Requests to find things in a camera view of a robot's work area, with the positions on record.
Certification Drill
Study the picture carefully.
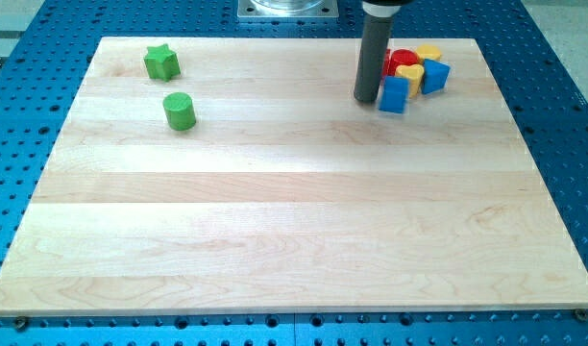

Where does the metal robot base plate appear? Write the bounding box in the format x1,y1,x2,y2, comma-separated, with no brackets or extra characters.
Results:
237,0,339,19

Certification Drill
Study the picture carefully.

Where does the green cylinder block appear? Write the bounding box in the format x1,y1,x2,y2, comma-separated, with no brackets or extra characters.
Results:
162,92,196,131

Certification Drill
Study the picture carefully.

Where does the blue triangle block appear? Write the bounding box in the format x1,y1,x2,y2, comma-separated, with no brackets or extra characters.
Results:
421,59,451,94

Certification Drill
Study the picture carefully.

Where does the light wooden board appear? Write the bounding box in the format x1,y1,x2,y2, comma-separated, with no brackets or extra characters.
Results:
0,37,588,317

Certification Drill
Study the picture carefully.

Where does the blue perforated table plate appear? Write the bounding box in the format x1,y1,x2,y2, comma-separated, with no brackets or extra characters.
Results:
0,0,588,345

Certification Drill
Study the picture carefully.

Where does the gray cylindrical pusher tool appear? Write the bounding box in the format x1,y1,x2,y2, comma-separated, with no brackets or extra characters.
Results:
354,0,406,103

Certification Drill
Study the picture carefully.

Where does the red cylinder block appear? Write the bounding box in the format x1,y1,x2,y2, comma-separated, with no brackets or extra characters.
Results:
386,49,419,76

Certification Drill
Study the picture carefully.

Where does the green star block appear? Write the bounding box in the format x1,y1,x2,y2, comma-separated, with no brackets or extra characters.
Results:
143,43,181,82

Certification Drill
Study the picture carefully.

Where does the blue cube block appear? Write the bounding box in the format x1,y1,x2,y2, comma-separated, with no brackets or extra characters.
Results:
379,76,409,113

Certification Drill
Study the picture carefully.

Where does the red star block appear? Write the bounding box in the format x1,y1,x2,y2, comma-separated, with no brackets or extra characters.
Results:
381,48,391,79

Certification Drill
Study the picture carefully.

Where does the yellow heart block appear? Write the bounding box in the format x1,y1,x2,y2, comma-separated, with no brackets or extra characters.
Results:
395,64,425,98

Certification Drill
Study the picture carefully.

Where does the yellow hexagon block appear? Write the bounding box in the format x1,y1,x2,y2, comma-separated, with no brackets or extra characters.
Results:
414,43,443,63

